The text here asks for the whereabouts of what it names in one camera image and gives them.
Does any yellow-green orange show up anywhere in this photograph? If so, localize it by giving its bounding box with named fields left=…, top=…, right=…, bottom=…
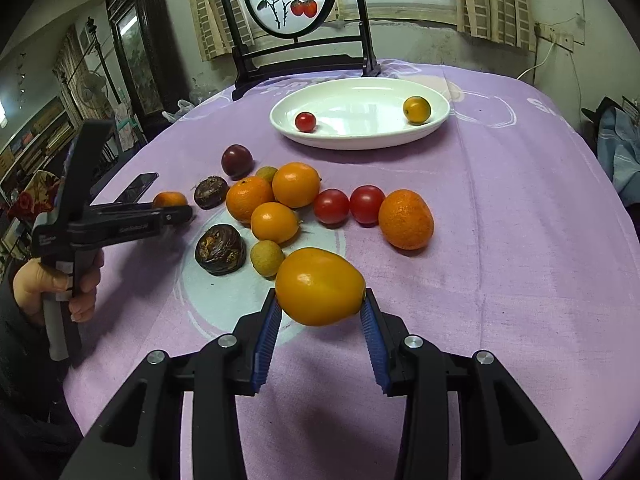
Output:
left=403, top=96, right=432, bottom=126

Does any large rough mandarin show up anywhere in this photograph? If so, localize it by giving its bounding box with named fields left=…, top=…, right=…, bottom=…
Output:
left=378, top=189, right=435, bottom=251

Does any bookshelf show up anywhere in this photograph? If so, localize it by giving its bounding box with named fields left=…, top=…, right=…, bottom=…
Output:
left=0, top=95, right=76, bottom=181

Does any beige checked curtain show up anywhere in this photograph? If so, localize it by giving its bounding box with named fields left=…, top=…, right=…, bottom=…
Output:
left=182, top=0, right=253, bottom=61
left=452, top=0, right=536, bottom=53

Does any round painted screen on stand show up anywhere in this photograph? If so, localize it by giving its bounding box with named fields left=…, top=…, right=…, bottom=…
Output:
left=211, top=0, right=382, bottom=102

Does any black smartphone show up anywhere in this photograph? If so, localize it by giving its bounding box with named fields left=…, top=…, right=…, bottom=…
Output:
left=114, top=172, right=160, bottom=207

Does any large smooth orange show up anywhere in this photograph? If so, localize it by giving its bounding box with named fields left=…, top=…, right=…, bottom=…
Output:
left=275, top=247, right=367, bottom=327

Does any dark wooden cabinet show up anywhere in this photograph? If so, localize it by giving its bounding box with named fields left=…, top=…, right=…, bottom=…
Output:
left=105, top=0, right=191, bottom=121

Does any person's left hand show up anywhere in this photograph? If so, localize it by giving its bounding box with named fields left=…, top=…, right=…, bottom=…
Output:
left=12, top=250, right=106, bottom=328

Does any standing fan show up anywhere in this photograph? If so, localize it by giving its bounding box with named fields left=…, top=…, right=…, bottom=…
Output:
left=80, top=71, right=108, bottom=106

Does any white plastic bag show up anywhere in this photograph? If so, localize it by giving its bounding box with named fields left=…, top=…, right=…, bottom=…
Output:
left=162, top=100, right=196, bottom=123

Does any purple tablecloth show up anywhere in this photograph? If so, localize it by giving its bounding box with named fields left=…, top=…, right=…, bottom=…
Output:
left=62, top=60, right=640, bottom=480

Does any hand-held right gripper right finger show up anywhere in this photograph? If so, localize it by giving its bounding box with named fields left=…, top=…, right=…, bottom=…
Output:
left=360, top=287, right=583, bottom=480

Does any dark purple tomato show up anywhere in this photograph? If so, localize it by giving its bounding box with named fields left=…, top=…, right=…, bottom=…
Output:
left=221, top=144, right=253, bottom=180

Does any small dark water chestnut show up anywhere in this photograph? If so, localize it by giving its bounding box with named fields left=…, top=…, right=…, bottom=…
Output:
left=193, top=175, right=230, bottom=210

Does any wall outlet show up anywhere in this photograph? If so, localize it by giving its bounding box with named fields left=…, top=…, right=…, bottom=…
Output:
left=534, top=22, right=575, bottom=51

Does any large dark water chestnut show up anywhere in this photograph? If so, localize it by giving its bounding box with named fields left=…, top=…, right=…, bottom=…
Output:
left=195, top=224, right=247, bottom=276

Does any dark cloth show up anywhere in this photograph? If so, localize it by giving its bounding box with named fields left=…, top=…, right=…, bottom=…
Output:
left=581, top=96, right=621, bottom=122

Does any white power cable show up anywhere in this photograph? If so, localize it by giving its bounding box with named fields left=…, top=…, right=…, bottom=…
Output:
left=517, top=37, right=558, bottom=81

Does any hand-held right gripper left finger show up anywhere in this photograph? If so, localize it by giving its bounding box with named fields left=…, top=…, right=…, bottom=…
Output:
left=60, top=287, right=283, bottom=480

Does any person's left forearm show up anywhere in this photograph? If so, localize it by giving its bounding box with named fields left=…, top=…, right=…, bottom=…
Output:
left=0, top=280, right=83, bottom=480

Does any white oval plate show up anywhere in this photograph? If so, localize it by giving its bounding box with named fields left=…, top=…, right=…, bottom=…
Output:
left=269, top=78, right=451, bottom=150

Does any small mandarin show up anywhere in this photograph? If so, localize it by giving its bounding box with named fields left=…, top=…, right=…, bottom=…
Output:
left=151, top=191, right=189, bottom=211

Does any blue clothing pile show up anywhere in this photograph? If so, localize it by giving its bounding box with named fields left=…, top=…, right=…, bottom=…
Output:
left=597, top=97, right=640, bottom=196

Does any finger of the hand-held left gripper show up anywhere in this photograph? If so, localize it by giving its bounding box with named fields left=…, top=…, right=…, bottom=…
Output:
left=150, top=204, right=195, bottom=227

